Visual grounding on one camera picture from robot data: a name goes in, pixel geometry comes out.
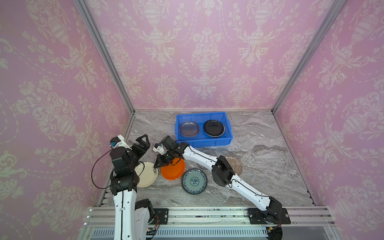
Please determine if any pink glass plate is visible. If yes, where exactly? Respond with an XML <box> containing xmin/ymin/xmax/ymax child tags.
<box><xmin>179</xmin><ymin>121</ymin><xmax>200</xmax><ymax>138</ymax></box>

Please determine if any blue plastic bin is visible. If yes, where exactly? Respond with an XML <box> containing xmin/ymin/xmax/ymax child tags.
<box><xmin>175</xmin><ymin>112</ymin><xmax>233</xmax><ymax>148</ymax></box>

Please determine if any cream plate black brushstroke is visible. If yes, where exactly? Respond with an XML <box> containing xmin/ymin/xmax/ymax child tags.
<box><xmin>135</xmin><ymin>162</ymin><xmax>158</xmax><ymax>188</ymax></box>

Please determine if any teal patterned round plate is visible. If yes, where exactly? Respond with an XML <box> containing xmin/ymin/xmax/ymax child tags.
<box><xmin>182</xmin><ymin>169</ymin><xmax>208</xmax><ymax>195</ymax></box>

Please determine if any orange round plate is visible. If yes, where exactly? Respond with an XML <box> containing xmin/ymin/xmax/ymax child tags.
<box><xmin>161</xmin><ymin>158</ymin><xmax>186</xmax><ymax>181</ymax></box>

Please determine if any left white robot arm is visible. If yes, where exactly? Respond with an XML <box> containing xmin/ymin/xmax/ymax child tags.
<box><xmin>106</xmin><ymin>134</ymin><xmax>155</xmax><ymax>240</ymax></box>

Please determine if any right aluminium corner post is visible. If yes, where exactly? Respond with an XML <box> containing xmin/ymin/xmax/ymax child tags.
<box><xmin>271</xmin><ymin>0</ymin><xmax>347</xmax><ymax>116</ymax></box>

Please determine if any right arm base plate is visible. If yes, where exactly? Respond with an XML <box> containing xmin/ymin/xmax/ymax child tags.
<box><xmin>247</xmin><ymin>208</ymin><xmax>292</xmax><ymax>225</ymax></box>

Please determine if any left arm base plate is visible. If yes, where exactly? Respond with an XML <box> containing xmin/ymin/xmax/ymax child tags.
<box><xmin>148</xmin><ymin>208</ymin><xmax>169</xmax><ymax>226</ymax></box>

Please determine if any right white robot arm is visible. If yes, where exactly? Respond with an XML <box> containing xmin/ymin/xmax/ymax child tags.
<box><xmin>153</xmin><ymin>136</ymin><xmax>283</xmax><ymax>225</ymax></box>

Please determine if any aluminium corner post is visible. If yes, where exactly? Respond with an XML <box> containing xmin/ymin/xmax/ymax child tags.
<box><xmin>74</xmin><ymin>0</ymin><xmax>135</xmax><ymax>116</ymax></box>
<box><xmin>271</xmin><ymin>0</ymin><xmax>347</xmax><ymax>116</ymax></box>

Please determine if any aluminium front rail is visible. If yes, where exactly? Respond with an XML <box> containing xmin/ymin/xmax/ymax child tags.
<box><xmin>77</xmin><ymin>205</ymin><xmax>341</xmax><ymax>240</ymax></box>

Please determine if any left aluminium corner post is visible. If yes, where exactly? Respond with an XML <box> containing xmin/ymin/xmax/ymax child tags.
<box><xmin>74</xmin><ymin>0</ymin><xmax>135</xmax><ymax>116</ymax></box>

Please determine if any dark glossy round plate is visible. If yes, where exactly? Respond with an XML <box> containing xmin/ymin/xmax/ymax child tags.
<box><xmin>203</xmin><ymin>120</ymin><xmax>225</xmax><ymax>138</ymax></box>

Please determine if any brown glass plate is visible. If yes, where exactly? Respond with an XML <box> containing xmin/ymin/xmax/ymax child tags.
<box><xmin>226</xmin><ymin>157</ymin><xmax>243</xmax><ymax>176</ymax></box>

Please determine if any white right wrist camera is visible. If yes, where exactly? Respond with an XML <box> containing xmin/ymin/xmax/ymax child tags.
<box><xmin>153</xmin><ymin>143</ymin><xmax>168</xmax><ymax>155</ymax></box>

